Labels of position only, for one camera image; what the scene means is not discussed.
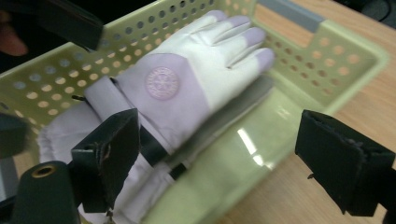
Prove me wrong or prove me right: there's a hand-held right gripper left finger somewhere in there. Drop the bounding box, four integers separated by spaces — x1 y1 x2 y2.
70 107 142 214

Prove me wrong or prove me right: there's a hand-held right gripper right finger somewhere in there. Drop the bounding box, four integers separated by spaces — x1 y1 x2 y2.
294 108 396 217

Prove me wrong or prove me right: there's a lavender and white strapped glove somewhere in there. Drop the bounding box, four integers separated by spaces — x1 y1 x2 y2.
36 8 276 224

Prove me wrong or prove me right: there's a lavender glove with grey palm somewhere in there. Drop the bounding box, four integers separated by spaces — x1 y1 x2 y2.
164 74 276 181

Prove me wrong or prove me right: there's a pale green plastic basket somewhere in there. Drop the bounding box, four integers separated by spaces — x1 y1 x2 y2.
0 0 391 224

